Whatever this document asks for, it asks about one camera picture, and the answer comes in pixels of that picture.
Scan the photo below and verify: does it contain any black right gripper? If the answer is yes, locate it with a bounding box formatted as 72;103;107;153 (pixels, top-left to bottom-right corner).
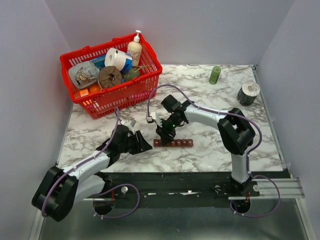
155;115;182;147

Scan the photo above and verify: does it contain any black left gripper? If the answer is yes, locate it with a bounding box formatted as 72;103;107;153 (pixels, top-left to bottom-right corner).
119;130;153;155

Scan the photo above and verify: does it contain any red weekly pill organizer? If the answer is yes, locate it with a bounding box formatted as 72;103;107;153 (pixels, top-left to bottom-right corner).
153;139;194;148

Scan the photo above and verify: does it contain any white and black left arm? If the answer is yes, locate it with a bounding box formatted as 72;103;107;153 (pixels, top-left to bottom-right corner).
31;124;153;222

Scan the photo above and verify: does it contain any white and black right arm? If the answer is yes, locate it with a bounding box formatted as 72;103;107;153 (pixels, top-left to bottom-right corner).
155;95;256;196

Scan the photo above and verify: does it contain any red plastic shopping basket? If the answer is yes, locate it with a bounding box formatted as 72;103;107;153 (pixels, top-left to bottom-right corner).
60;31;163;119

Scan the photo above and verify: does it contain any green leafy vegetable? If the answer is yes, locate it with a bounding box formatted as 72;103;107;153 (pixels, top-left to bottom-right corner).
122;66;147;82

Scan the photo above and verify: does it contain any orange fruit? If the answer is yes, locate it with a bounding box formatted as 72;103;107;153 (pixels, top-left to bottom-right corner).
88;83;101;94

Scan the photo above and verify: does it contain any small orange box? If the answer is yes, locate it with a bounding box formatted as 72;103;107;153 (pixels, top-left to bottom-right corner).
78;88;90;98

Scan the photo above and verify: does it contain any green cylindrical bottle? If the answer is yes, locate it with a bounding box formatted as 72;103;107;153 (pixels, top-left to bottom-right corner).
209;66;221;85

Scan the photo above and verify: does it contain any white printed snack bag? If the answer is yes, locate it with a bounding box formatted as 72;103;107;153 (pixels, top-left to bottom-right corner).
68;61;100;90

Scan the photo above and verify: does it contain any white toilet paper roll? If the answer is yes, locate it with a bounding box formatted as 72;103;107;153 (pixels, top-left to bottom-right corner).
104;47;133;74

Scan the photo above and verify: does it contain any blue package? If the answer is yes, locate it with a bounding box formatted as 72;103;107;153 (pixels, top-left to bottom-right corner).
91;55;106;69

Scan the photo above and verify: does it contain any camouflage tape roll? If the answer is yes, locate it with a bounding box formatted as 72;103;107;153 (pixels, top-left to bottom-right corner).
236;81;261;106

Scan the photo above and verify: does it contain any white pump lotion bottle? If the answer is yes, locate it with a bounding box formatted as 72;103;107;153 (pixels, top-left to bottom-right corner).
127;30;142;67

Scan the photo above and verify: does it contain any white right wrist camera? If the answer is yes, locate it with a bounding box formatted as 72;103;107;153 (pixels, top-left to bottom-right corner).
146;112;162;127

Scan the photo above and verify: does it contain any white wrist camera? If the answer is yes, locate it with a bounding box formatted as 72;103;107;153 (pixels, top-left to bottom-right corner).
121;119;136;132
146;112;162;127

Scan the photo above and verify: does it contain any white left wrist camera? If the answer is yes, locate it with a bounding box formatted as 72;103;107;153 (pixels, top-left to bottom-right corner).
121;119;136;132

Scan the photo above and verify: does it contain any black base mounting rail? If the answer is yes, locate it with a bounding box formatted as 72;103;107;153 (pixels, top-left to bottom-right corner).
84;171;293;210

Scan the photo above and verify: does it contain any aluminium extrusion rail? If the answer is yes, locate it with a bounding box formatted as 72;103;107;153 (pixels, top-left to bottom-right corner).
223;178;305;201

